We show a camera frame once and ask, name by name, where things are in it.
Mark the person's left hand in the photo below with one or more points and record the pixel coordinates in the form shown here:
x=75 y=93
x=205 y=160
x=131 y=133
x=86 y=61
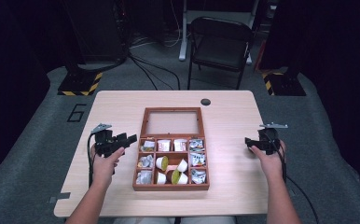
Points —
x=105 y=169

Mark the black yellow striped stand base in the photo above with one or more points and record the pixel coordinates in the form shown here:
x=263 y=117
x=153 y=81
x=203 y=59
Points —
x=78 y=84
x=285 y=85

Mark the person's right hand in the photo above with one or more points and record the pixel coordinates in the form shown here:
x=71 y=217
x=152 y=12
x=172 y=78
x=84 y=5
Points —
x=271 y=166

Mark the white red creamer cup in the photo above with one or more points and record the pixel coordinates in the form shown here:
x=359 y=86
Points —
x=163 y=145
x=180 y=145

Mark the brown wooden glass-lid box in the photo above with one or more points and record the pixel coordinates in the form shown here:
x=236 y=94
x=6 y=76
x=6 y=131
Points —
x=172 y=187

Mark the black equipment cabinet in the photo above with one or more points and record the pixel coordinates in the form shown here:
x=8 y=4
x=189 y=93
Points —
x=95 y=31

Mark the black table grommet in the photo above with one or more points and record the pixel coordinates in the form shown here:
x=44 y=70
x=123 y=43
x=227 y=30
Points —
x=205 y=102

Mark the dark curtain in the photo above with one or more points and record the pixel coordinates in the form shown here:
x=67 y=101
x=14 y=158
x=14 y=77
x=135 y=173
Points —
x=10 y=77
x=339 y=62

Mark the silver yellow crumpled packet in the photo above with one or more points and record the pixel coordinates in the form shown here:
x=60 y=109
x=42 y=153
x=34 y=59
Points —
x=148 y=146
x=146 y=161
x=144 y=177

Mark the silver blue crumpled packet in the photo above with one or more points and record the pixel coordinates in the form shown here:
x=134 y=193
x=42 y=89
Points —
x=198 y=176
x=197 y=159
x=196 y=145

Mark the plain white pod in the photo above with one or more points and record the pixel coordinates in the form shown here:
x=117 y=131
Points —
x=182 y=165
x=161 y=178

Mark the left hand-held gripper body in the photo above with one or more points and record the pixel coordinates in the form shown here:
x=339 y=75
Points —
x=105 y=141

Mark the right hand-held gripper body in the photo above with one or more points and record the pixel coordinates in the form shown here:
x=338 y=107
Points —
x=270 y=140

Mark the grey tape strip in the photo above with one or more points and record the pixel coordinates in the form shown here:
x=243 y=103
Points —
x=60 y=197

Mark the black folding chair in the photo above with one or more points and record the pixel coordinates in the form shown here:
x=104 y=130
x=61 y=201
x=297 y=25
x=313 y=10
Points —
x=220 y=46

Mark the white pod green lid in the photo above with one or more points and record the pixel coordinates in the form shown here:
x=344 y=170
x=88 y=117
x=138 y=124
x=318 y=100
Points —
x=178 y=177

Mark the white pod yellow lid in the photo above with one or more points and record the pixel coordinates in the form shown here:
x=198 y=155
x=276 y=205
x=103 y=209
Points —
x=162 y=162

